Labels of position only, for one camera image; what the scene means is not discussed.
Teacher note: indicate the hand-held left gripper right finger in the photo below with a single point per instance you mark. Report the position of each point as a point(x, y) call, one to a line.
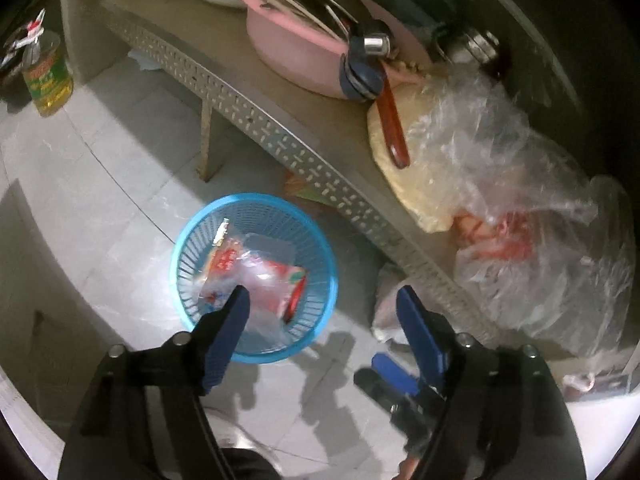
point(420, 335)

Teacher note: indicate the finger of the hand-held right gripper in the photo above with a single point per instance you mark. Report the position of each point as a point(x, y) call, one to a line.
point(395, 372)
point(380, 392)

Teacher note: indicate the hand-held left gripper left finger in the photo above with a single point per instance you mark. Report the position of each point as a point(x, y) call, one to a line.
point(227, 340)

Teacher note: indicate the wrappers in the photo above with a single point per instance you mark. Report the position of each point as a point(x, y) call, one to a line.
point(225, 260)

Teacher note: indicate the blue plastic basket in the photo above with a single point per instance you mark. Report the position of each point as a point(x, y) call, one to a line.
point(290, 230)

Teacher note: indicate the pink white plastic bag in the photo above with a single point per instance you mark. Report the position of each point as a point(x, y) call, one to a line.
point(390, 310)

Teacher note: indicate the clear plastic bag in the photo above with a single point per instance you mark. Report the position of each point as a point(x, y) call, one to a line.
point(265, 300)

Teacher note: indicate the red printed plastic bag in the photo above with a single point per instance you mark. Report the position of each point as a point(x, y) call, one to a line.
point(500, 245)

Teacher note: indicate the orange green packet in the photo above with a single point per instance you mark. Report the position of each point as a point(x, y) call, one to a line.
point(300, 187)

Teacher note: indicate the clear bag with yellow contents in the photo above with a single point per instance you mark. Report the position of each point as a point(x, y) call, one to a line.
point(450, 160)

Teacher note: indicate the crumpled grey white bag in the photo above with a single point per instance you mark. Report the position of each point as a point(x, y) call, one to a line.
point(145, 62)

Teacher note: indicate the pink basin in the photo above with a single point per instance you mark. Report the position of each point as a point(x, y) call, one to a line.
point(295, 55)

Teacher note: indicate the grey perforated shelf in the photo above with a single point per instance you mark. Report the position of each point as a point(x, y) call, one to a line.
point(210, 45)

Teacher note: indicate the cooking oil bottle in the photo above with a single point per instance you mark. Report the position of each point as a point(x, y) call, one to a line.
point(47, 80)

